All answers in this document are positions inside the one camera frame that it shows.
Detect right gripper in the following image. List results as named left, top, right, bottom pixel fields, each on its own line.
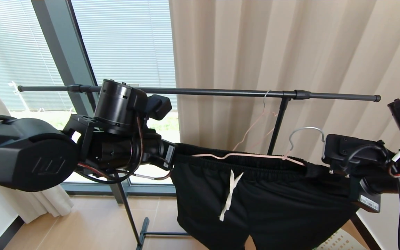
left=349, top=173, right=400, bottom=213

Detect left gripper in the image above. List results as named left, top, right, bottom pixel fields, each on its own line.
left=92, top=131, right=176, bottom=171

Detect black shorts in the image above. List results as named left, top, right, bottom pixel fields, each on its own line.
left=170, top=142, right=361, bottom=250

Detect pink clothes hanger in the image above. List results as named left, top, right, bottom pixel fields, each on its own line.
left=232, top=90, right=279, bottom=152
left=191, top=126, right=326, bottom=167

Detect white laundry basket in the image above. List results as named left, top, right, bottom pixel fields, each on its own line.
left=312, top=227, right=362, bottom=250

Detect black clothes rack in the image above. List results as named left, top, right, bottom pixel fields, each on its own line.
left=18, top=84, right=381, bottom=250

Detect window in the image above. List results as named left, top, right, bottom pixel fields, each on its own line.
left=0, top=0, right=181, bottom=195

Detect beige curtain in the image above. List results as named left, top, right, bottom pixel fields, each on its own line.
left=169, top=0, right=400, bottom=230
left=0, top=64, right=74, bottom=224

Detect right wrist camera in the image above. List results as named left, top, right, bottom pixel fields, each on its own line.
left=321, top=133, right=390, bottom=176

